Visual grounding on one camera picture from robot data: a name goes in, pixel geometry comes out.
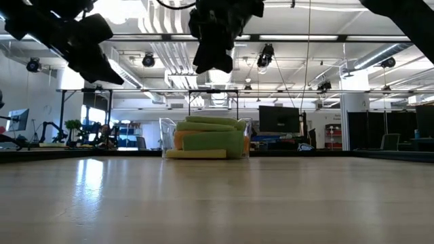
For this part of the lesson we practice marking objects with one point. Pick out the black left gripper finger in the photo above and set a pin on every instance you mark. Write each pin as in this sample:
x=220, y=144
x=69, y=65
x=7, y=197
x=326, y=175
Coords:
x=98, y=72

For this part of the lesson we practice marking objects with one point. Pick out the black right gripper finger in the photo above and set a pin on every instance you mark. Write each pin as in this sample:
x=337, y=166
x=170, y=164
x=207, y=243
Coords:
x=213, y=57

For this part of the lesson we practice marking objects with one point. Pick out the orange microfiber towel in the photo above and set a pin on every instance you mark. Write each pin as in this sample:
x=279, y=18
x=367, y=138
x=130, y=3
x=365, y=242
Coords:
x=179, y=139

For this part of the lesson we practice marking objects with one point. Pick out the yellow microfiber towel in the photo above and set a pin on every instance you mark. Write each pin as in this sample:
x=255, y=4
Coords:
x=196, y=154

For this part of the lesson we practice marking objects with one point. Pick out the black background robot arm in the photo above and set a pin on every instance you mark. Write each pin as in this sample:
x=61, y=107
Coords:
x=49, y=125

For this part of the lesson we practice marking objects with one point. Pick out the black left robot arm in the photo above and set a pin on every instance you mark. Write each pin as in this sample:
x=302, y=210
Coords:
x=27, y=17

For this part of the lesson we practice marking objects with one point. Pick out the green potted plant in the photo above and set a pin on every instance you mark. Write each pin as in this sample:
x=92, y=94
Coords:
x=73, y=124

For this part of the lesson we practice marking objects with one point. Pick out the person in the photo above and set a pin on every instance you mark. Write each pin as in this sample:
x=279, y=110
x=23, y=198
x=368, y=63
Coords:
x=104, y=132

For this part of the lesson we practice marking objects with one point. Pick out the long ceiling light strip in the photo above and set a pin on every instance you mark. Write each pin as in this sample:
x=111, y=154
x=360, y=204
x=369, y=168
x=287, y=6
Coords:
x=305, y=37

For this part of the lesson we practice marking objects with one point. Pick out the black television screen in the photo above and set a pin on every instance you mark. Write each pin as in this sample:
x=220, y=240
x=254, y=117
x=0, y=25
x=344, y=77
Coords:
x=278, y=118

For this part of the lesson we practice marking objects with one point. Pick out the clear plastic bin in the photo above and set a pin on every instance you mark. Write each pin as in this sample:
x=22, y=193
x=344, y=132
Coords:
x=167, y=135

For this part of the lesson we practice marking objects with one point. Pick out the silver computer monitor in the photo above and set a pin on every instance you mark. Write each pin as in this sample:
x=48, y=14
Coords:
x=18, y=118

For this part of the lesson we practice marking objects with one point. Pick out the red flat object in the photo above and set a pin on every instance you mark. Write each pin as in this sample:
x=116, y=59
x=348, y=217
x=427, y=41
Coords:
x=2, y=130

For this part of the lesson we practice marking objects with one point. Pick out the red shelf unit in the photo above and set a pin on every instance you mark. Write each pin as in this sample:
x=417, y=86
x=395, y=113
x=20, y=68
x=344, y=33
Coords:
x=334, y=135

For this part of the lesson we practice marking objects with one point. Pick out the black partition panel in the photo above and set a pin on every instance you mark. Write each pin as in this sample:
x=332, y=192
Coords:
x=425, y=120
x=373, y=123

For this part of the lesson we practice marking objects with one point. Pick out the dark office chair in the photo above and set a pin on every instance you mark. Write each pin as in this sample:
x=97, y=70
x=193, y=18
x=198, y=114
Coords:
x=390, y=141

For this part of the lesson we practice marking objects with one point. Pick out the blue bottle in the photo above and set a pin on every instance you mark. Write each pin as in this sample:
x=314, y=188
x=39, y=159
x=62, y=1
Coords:
x=417, y=133

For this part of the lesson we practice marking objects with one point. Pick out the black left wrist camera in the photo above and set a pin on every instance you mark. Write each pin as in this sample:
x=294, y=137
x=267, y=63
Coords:
x=91, y=28

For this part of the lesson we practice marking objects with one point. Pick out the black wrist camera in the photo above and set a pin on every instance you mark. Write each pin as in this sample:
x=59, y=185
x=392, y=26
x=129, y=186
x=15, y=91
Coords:
x=91, y=28
x=195, y=23

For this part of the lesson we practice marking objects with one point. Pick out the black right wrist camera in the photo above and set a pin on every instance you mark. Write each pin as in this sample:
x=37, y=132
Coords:
x=195, y=23

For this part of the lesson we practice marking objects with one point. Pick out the black ceiling-mounted camera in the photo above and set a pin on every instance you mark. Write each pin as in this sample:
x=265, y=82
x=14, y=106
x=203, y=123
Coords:
x=388, y=63
x=148, y=60
x=323, y=86
x=34, y=65
x=265, y=56

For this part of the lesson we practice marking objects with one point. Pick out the black metal stand frame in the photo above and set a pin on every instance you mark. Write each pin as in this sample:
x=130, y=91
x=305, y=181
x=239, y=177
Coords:
x=62, y=112

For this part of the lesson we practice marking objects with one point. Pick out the black metal table frame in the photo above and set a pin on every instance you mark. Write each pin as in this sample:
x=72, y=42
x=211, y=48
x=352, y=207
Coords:
x=68, y=154

